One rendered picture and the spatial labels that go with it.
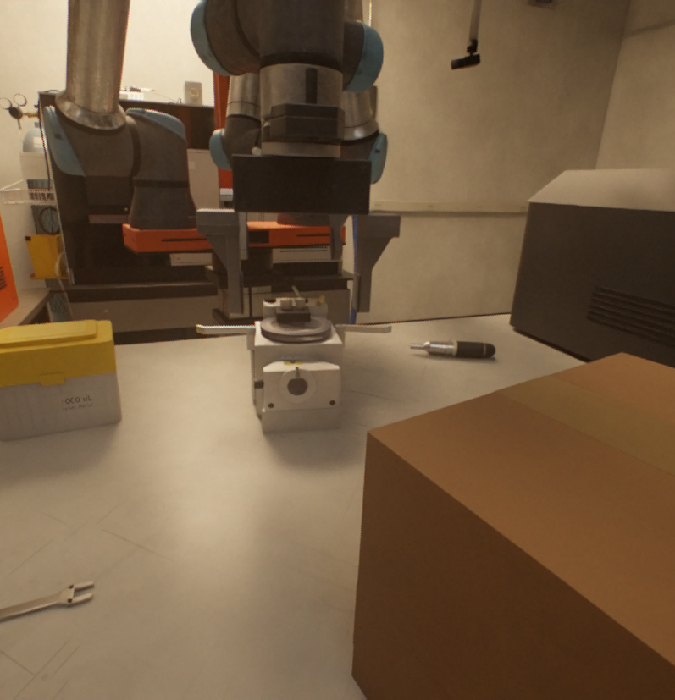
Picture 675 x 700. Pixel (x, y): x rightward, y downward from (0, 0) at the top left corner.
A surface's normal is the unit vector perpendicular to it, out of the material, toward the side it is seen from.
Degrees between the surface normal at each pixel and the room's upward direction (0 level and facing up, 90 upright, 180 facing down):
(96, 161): 129
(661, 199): 57
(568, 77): 90
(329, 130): 90
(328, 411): 90
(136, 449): 0
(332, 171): 90
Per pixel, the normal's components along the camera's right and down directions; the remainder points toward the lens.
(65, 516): 0.04, -0.94
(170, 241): 0.55, 0.30
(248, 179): 0.16, 0.34
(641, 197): -0.77, -0.43
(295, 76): -0.10, 0.33
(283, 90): -0.33, 0.32
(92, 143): 0.35, 0.83
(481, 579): -0.84, 0.16
